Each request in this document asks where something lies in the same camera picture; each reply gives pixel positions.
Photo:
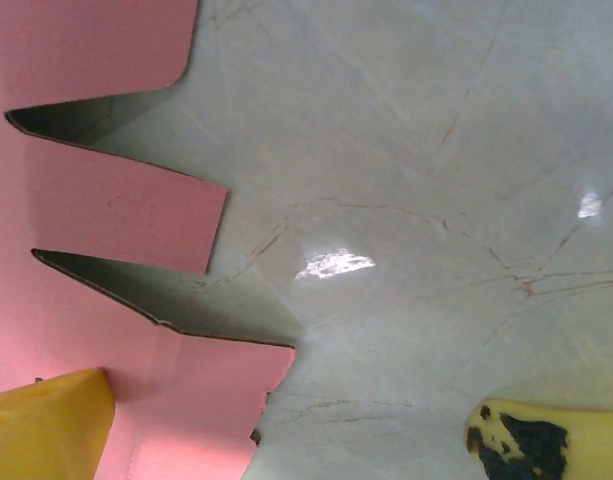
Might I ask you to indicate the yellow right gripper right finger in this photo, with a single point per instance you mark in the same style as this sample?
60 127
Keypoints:
586 445

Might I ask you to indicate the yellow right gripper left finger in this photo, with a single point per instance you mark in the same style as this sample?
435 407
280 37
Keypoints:
46 430

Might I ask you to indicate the pink paper box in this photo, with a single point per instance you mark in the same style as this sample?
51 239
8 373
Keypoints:
86 200

